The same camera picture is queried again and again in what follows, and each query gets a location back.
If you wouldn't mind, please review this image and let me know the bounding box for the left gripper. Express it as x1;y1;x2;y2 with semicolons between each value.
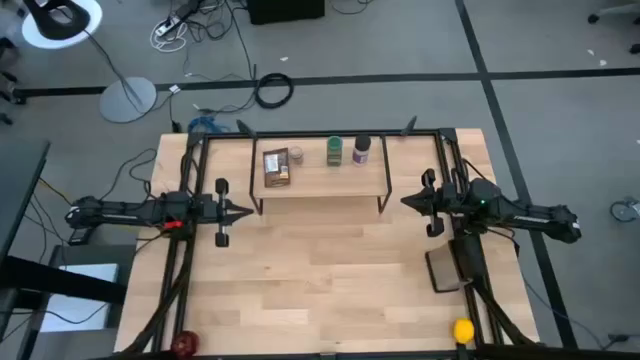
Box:
199;178;255;249

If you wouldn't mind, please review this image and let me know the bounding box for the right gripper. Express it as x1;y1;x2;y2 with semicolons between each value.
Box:
400;168;459;239

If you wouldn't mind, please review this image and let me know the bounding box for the brown orange spice packet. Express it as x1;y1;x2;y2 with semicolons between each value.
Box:
262;147;292;189

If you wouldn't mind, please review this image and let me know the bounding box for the purple label spice jar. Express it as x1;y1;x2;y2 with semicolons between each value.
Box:
351;134;373;168

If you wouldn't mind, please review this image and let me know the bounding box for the green label spice jar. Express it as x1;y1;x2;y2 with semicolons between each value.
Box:
326;135;345;168

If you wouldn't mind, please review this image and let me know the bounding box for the wooden shelf with black legs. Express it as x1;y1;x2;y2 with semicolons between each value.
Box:
248;133;393;216

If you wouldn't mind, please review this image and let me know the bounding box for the grey rectangular pad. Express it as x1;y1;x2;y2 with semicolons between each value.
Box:
424;244;464;294

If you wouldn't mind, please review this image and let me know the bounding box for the yellow lemon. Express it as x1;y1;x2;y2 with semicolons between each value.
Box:
452;317;476;346

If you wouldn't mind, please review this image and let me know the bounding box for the dark red apple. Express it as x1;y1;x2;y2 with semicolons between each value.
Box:
170;329;201;359

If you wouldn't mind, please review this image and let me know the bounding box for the grey round stand base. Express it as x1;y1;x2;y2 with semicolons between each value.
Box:
98;75;158;124

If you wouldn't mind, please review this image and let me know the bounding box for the black power adapter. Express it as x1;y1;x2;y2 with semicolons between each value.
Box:
67;227;96;247

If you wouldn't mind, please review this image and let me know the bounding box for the white box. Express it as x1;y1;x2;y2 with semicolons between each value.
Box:
39;262;121;334

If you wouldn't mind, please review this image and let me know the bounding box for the white power strip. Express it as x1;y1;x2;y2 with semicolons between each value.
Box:
154;14;181;37

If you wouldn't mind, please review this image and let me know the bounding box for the black box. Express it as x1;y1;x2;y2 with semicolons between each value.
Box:
246;0;326;26

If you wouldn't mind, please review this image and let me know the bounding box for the caster wheel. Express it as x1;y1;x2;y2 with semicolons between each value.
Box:
608;196;640;224

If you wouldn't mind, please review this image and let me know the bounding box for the black desk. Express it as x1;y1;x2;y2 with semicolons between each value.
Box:
0;139;129;306

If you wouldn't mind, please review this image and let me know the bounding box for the white floor lamp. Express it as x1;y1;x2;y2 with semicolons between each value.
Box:
20;0;104;50

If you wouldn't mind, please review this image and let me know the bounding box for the black chair base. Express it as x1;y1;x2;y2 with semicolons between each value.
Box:
0;37;29;126

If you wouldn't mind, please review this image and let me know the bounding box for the office chair base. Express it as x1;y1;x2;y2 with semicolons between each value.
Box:
587;0;640;55

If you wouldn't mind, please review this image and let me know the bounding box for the black aluminium table frame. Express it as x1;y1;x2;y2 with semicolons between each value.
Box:
119;115;541;360

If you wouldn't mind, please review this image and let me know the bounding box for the black sleeved cable bundle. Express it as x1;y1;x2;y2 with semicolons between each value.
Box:
449;234;539;349
119;234;196;357

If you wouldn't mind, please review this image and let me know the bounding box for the blue cable bundle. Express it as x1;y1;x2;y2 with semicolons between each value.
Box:
187;115;219;135

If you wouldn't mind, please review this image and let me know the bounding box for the coiled black cable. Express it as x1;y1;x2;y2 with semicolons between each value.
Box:
253;72;295;110

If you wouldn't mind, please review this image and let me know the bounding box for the white cable coil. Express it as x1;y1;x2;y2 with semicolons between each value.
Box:
149;19;189;54

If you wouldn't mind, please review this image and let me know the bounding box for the yellow cable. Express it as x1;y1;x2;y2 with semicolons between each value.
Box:
37;177;74;207

